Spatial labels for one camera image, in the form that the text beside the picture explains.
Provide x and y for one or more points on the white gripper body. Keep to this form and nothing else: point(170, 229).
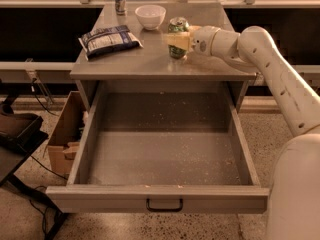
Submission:
point(204, 40)

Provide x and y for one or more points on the green soda can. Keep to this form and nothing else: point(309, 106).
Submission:
point(177, 24)

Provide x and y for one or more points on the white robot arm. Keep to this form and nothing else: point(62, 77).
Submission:
point(294, 200)

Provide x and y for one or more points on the open grey top drawer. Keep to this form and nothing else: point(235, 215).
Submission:
point(162, 141)

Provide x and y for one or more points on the white bowl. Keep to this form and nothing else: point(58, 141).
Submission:
point(150, 16)

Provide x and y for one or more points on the grey cabinet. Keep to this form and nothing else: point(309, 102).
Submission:
point(152, 61)

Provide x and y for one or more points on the dark blue chip bag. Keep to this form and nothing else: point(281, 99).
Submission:
point(103, 41)

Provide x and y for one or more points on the metal railing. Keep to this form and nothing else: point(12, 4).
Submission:
point(294, 24)

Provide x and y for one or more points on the cardboard box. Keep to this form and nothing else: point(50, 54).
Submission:
point(63, 142)

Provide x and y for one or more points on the black chair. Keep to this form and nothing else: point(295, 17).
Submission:
point(20, 136)

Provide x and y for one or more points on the black drawer handle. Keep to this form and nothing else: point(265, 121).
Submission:
point(164, 205)

